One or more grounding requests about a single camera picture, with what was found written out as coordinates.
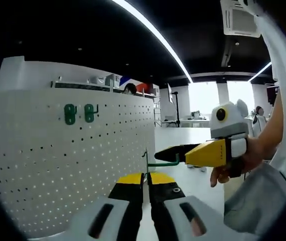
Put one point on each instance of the ceiling air conditioner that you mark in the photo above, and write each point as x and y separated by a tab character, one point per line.
240	20

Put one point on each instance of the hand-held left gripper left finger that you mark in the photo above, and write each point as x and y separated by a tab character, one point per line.
125	216

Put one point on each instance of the white storage rack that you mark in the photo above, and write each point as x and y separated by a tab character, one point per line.
82	86

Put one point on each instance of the red blue banner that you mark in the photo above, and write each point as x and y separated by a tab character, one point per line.
143	88

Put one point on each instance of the monitor on black stand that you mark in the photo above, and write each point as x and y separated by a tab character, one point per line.
170	94

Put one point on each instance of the white t-shirt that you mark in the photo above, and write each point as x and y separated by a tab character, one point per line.
283	75

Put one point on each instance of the white square pillar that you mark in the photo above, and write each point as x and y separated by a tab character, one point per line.
10	75

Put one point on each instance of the person's right hand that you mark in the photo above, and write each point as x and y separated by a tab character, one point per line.
256	153

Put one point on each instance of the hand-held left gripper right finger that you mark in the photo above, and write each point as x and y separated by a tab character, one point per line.
168	216

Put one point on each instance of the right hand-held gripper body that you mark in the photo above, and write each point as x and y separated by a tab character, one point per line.
228	125

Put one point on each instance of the white pegboard mounting plate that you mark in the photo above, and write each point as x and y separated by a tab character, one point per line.
57	163

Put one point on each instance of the ceiling light strip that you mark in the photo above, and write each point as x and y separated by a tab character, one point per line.
261	71
168	47

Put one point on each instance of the green hook assembly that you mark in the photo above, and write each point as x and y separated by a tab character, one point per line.
69	114
89	113
161	164

